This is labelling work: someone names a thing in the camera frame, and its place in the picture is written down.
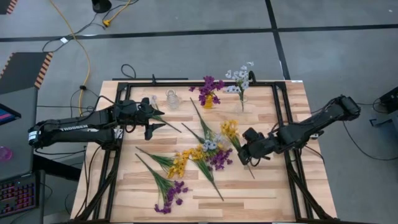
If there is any black aluminium table frame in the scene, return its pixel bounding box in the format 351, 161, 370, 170
70, 74, 340, 224

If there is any yellow glass vase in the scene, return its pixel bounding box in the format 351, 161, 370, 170
203, 94, 215, 110

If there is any white artificial flower stem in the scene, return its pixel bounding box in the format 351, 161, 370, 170
150, 95, 182, 134
189, 97, 224, 153

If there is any small hazard-striped floor mat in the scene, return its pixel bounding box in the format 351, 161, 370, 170
0, 0, 19, 16

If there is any ribbed clear glass vase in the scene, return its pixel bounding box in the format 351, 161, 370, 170
165, 89, 182, 110

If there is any grey side desk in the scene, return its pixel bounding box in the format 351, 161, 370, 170
0, 86, 40, 183

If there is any slim clear glass vase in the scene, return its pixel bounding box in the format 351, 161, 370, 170
233, 94, 249, 114

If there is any dark laptop screen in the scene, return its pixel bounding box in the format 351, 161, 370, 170
0, 103, 22, 126

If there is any yellow cable with plug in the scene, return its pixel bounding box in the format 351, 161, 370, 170
102, 0, 133, 28

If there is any black stand base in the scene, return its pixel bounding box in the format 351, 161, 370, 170
91, 0, 113, 14

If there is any large hazard-striped floor mat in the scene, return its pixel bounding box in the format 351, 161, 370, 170
0, 52, 54, 95

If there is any black equipment box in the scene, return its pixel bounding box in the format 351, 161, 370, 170
378, 86, 398, 114

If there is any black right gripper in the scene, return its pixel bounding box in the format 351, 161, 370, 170
237, 132, 276, 166

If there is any purple artificial flower bunch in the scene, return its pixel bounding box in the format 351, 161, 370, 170
186, 144, 225, 202

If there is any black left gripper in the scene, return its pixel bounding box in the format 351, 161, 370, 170
124, 97, 167, 141

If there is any long yellow cable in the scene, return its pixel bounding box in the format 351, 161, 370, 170
49, 0, 91, 116

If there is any yellow artificial flower stem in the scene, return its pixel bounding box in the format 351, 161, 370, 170
135, 146, 191, 180
220, 119, 256, 180

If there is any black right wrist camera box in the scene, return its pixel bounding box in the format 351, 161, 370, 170
242, 127, 259, 142

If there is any backlit keyboard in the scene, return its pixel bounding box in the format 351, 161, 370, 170
0, 170, 46, 218

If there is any clear vase with white flowers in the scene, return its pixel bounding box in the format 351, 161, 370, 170
225, 61, 255, 111

